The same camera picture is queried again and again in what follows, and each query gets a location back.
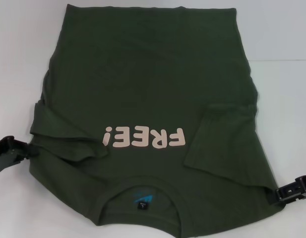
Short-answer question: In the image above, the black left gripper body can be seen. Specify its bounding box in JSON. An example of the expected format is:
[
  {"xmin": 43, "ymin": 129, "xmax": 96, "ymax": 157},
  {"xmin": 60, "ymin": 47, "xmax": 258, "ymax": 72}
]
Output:
[{"xmin": 0, "ymin": 135, "xmax": 26, "ymax": 176}]

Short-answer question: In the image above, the dark green FREE t-shirt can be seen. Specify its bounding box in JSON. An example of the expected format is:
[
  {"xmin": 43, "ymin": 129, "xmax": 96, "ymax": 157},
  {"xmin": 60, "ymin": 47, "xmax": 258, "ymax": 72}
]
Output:
[{"xmin": 25, "ymin": 3, "xmax": 281, "ymax": 238}]

